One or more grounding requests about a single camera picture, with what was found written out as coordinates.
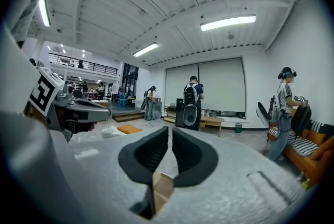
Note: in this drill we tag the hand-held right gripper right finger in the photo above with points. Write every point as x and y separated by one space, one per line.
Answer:
195 157

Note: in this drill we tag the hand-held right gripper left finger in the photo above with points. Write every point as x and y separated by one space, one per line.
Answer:
138 155

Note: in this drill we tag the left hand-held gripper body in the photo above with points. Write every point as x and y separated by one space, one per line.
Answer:
44 92

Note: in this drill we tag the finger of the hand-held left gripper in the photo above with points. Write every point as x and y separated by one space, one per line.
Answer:
91 110

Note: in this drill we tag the orange cushion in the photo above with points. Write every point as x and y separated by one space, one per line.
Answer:
129 129

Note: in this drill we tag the blue bin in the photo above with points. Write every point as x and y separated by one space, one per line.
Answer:
123 100

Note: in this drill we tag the person's grey clothing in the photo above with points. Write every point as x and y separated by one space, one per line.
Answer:
15 74

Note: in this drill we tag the wooden step platform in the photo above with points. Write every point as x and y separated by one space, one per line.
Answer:
128 116

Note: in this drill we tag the wooden oval bench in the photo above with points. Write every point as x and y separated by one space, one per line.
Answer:
212 120

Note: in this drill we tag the black loudspeaker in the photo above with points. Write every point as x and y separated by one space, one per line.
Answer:
190 114

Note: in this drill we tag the black tall speaker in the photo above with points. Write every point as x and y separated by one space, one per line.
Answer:
179 113

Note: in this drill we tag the black mezzanine railing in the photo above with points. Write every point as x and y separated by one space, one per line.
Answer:
86 63

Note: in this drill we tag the denim cloth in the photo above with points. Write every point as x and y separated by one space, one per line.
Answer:
156 110

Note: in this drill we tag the dark wastebasket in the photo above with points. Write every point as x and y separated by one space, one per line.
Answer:
238 128

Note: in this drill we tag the white standing fan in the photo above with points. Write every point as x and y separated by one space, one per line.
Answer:
262 113

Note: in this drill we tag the long ceiling light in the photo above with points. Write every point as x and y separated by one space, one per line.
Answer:
44 9
145 49
227 22

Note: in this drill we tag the striped blanket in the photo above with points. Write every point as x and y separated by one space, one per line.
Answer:
302 144

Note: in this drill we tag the black backpack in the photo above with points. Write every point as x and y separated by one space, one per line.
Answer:
301 119

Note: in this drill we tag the yellow bottle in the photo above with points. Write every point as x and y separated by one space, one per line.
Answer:
305 183

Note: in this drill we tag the orange sofa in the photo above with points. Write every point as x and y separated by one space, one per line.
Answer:
313 165

